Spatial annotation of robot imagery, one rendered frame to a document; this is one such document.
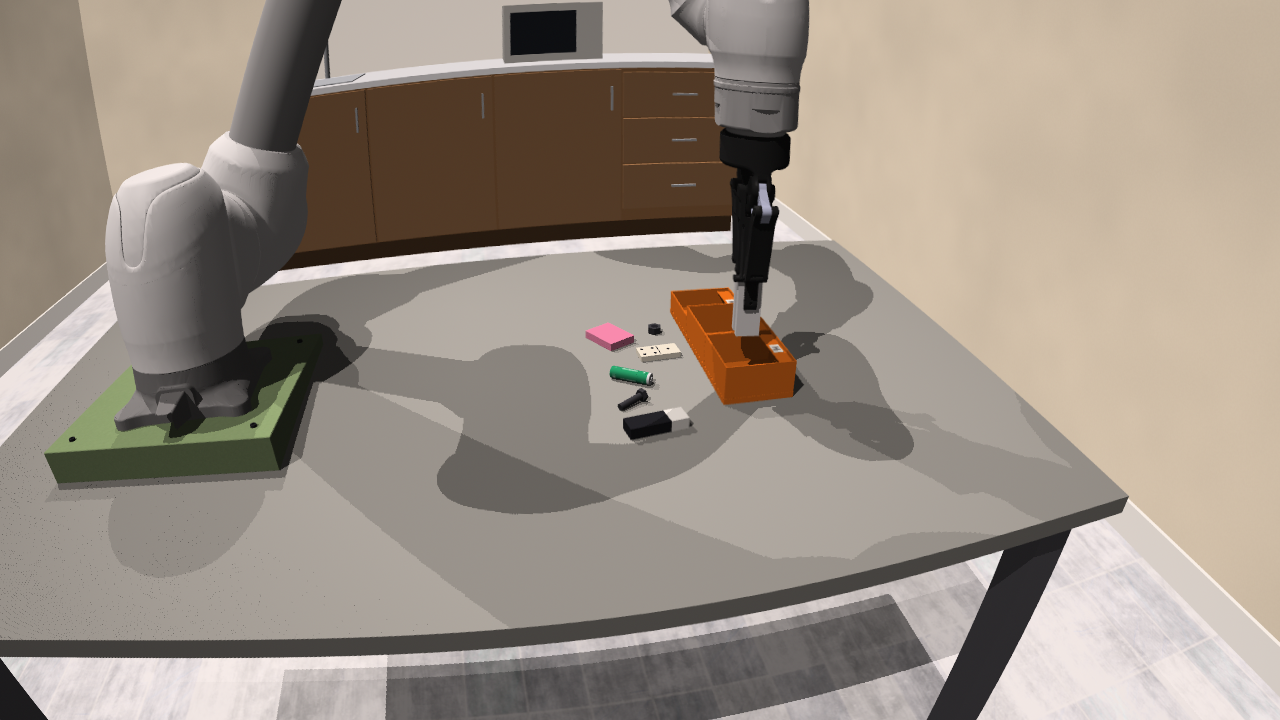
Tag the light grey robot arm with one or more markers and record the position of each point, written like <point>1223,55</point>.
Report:
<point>182,252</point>

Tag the black bolt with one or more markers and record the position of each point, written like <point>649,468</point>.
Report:
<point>641,395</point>

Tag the orange rack of bins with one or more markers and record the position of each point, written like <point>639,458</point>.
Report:
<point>743,369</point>

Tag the black and white eraser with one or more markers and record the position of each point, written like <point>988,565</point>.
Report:
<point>655,423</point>

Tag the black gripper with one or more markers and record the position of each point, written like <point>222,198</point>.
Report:
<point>755,159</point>

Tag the pink rectangular block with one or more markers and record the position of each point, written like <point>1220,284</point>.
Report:
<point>609,336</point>

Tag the green battery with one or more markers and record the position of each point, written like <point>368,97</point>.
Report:
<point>631,375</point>

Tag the white domino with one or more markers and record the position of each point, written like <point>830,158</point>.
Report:
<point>658,352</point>

